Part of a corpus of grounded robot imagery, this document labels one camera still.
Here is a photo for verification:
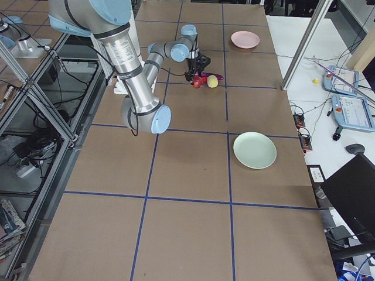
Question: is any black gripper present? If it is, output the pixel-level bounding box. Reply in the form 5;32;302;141
185;51;211;81

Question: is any green yellow apple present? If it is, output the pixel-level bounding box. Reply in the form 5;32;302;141
206;76;219;88

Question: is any purple eggplant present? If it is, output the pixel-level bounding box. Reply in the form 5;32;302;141
202;72;224;81

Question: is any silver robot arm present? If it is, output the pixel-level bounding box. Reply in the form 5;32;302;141
49;1;171;135
143;25;211;84

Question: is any pink plate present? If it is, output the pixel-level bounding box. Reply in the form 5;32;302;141
231;30;260;49

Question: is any green plate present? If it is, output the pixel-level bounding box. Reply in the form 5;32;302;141
233;132;277;169

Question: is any orange circuit board far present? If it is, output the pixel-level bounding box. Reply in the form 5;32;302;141
293;114;305;129

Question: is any orange circuit board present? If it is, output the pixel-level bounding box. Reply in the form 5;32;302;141
293;114;305;129
298;131;313;153

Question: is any orange circuit board near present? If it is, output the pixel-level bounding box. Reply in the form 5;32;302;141
298;131;313;153

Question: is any blue teach pendant far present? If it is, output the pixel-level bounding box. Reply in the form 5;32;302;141
323;65;359;96

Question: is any blue teach pendant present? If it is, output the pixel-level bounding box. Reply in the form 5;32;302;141
331;94;374;132
323;65;359;96

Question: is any white label card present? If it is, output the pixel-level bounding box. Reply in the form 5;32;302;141
309;167;325;183

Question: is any blue teach pendant near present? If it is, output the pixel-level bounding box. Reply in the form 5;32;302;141
331;94;374;132

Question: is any black office chair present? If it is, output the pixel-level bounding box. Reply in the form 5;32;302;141
321;154;374;261

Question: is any aluminium frame post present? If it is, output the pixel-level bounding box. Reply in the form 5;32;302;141
281;0;332;91

